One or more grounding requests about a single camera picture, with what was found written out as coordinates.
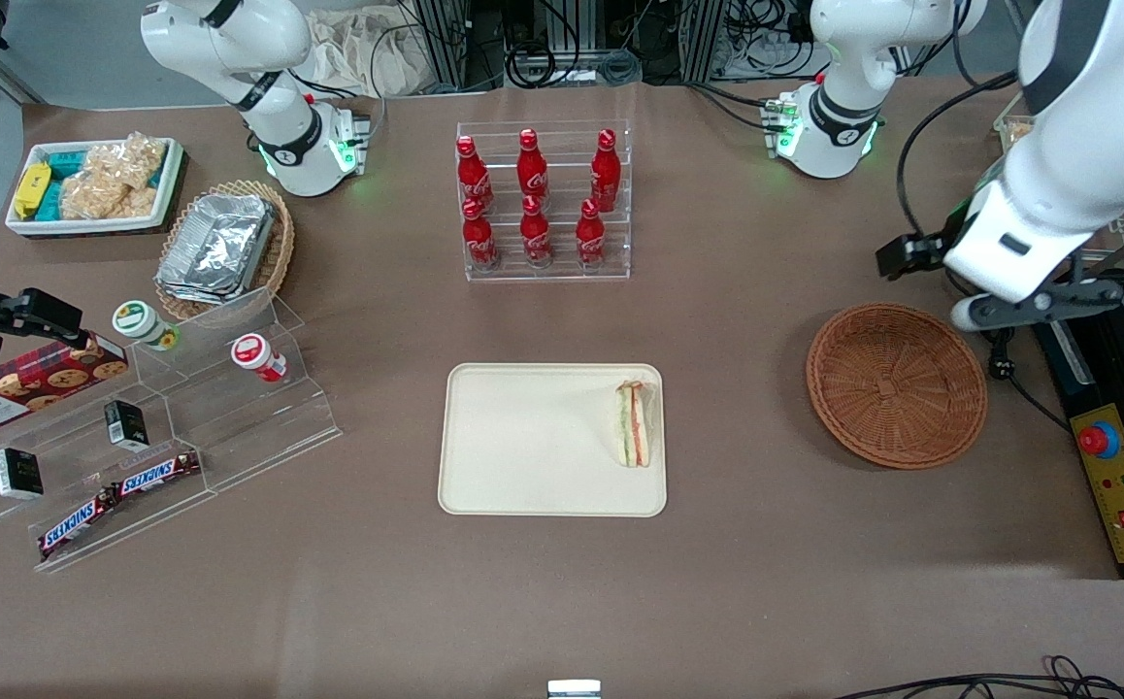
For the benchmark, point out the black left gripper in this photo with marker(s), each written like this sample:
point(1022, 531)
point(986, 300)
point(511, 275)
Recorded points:
point(921, 249)

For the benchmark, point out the triangle sandwich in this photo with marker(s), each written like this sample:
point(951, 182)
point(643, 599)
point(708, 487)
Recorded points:
point(633, 424)

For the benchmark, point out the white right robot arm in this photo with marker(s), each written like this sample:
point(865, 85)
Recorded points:
point(276, 116)

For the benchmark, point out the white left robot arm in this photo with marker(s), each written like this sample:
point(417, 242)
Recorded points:
point(1067, 146)

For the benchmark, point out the round brown wicker basket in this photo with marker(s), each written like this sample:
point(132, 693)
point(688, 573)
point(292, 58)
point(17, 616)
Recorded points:
point(897, 388)

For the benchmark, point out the oval light wicker basket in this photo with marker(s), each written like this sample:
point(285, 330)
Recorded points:
point(280, 243)

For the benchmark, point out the beige rectangular serving tray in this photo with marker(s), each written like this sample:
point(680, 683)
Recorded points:
point(533, 442)

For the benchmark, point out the red tartan cookie box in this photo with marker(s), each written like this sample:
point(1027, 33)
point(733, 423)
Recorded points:
point(28, 383)

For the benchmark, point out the green lid white cup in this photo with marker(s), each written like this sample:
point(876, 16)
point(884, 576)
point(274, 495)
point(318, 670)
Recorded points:
point(140, 322)

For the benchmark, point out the small black white box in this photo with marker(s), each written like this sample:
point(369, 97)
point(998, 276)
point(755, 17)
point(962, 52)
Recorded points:
point(18, 473)
point(125, 424)

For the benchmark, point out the yellow snack packet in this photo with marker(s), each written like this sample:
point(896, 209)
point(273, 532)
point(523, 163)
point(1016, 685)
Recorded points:
point(31, 189)

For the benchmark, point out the clear bag of rice crackers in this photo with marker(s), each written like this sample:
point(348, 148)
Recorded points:
point(115, 180)

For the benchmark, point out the teal snack packets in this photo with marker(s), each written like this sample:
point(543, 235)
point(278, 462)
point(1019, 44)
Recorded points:
point(65, 163)

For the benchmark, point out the stacked aluminium foil containers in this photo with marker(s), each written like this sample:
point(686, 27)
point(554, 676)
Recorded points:
point(217, 248)

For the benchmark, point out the white rectangular snack bin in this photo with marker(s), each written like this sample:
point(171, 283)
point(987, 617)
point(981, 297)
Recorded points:
point(169, 180)

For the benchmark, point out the brown snickers bar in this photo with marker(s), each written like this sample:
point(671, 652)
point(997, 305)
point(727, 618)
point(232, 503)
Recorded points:
point(77, 524)
point(159, 473)

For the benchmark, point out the red lid white cup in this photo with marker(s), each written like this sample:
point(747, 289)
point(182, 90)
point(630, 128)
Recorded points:
point(256, 355)

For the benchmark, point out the clear acrylic stepped shelf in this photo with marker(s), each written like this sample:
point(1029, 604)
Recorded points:
point(232, 427)

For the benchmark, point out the red emergency stop button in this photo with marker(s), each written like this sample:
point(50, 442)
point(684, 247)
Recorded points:
point(1099, 441)

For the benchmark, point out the black yellow control box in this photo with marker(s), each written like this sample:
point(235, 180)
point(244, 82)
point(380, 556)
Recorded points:
point(1120, 485)

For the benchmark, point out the red cola bottle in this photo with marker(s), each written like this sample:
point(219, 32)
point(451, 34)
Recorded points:
point(535, 236)
point(605, 175)
point(473, 175)
point(590, 238)
point(479, 238)
point(532, 170)

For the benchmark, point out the clear acrylic bottle rack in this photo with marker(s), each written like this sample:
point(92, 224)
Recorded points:
point(562, 275)

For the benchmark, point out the beige crumpled cloth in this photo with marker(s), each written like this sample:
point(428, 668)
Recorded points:
point(358, 53)

